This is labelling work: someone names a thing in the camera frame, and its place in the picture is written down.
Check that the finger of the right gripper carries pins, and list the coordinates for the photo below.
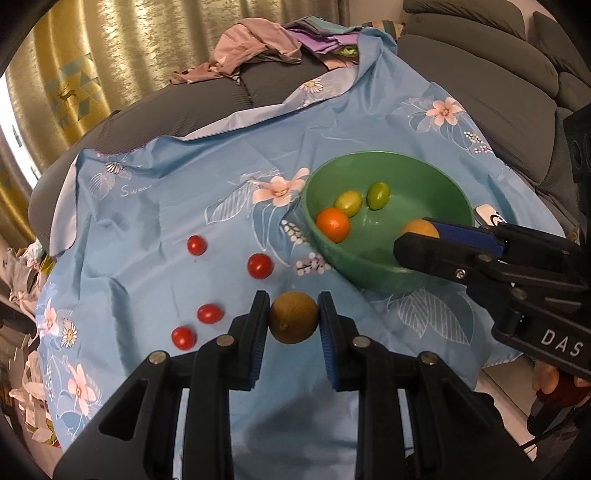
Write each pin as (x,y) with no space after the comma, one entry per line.
(442,258)
(459,241)

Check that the golden curtain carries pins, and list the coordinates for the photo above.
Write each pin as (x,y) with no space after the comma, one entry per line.
(81,61)

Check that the green tomato front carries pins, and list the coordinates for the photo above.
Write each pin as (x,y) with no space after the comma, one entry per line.
(349,203)

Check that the blue floral cloth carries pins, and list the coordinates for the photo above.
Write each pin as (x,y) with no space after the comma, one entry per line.
(124,279)

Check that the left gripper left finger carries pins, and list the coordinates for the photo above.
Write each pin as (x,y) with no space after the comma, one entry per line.
(133,435)

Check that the pink grey clothes pile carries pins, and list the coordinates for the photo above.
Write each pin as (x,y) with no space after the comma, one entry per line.
(251,40)

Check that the small brown fruit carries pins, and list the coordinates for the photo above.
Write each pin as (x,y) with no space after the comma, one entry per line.
(421,227)
(293,317)

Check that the orange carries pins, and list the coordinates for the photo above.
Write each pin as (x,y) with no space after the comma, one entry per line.
(333,224)

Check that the grey sofa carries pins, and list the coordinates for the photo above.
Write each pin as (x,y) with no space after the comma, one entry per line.
(518,93)

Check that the red cherry tomato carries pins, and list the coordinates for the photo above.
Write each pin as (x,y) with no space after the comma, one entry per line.
(196,245)
(183,338)
(210,313)
(260,266)

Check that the white remote control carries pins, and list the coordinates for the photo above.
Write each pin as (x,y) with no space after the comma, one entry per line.
(487,216)

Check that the small brown fruit front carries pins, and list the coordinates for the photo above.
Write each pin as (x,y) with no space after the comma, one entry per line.
(421,227)

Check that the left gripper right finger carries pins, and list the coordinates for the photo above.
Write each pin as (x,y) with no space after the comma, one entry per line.
(417,418)

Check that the green plastic bowl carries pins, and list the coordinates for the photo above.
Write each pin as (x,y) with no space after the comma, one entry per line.
(418,190)

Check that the purple clothes pile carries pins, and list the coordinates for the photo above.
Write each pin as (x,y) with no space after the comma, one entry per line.
(334,45)

